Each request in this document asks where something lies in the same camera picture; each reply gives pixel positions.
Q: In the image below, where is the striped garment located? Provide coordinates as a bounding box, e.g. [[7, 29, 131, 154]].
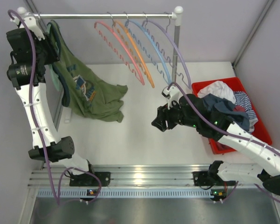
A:
[[234, 91, 258, 133]]

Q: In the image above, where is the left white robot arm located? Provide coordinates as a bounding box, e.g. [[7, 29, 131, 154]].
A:
[[7, 28, 96, 185]]

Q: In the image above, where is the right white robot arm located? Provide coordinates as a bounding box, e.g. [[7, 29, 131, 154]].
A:
[[151, 94, 280, 196]]

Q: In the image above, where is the green hanger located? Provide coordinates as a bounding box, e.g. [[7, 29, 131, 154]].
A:
[[47, 24, 63, 92]]

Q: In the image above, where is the aluminium mounting rail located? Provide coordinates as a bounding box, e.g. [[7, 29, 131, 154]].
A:
[[28, 164, 224, 187]]

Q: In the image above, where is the orange hanger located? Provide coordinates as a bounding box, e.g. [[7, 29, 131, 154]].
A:
[[114, 20, 155, 88]]

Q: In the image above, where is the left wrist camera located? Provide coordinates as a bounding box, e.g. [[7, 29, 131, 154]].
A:
[[10, 13, 46, 41]]

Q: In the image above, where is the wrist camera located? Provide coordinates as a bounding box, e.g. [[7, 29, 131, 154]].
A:
[[161, 85, 180, 110], [10, 13, 46, 41]]

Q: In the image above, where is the purple cable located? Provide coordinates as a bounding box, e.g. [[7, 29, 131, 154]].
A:
[[7, 9, 103, 206], [167, 81, 280, 164]]

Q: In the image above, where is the slotted cable duct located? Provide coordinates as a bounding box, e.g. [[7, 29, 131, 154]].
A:
[[37, 188, 227, 198]]

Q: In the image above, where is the pink hanger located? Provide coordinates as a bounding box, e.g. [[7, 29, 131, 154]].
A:
[[93, 12, 145, 86]]

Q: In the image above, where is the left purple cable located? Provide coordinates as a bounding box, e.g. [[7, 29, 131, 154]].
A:
[[7, 9, 103, 206]]

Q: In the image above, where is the green tank top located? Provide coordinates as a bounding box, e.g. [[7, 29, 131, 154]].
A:
[[47, 20, 128, 123]]

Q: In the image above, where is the white clothes rack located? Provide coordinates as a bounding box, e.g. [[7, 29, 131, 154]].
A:
[[16, 6, 184, 124]]

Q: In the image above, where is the purple hanger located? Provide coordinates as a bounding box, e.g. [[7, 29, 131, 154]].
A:
[[142, 13, 191, 90]]

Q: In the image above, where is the blue hanger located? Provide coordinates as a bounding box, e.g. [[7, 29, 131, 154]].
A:
[[125, 12, 173, 86]]

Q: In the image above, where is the white garment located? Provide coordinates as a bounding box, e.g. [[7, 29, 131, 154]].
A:
[[197, 81, 236, 103]]

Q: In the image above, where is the red plastic bin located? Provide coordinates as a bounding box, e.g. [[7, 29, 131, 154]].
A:
[[192, 77, 272, 145]]

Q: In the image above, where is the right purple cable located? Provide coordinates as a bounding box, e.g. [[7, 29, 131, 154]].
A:
[[167, 81, 280, 164]]

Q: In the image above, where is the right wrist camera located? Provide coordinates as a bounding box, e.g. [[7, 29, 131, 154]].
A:
[[161, 85, 180, 110]]

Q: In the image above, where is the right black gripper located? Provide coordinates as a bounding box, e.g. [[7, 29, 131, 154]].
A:
[[152, 98, 198, 131]]

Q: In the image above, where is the navy blue garment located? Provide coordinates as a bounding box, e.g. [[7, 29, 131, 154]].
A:
[[202, 94, 250, 131]]

